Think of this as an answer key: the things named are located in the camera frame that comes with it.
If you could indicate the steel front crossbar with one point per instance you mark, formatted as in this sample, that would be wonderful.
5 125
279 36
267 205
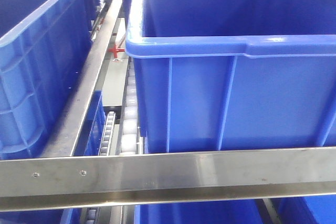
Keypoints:
88 181

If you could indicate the steel divider rail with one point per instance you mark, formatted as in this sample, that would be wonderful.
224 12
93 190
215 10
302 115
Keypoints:
64 139

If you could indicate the white roller track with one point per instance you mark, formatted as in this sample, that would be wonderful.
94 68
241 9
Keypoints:
121 136

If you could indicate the blue crate lower left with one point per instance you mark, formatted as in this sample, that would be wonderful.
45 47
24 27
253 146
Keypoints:
91 134

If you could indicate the large blue crate centre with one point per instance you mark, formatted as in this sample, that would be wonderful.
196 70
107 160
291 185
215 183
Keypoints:
216 75

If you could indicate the blue crate below centre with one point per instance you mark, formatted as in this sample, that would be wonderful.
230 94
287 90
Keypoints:
229 211

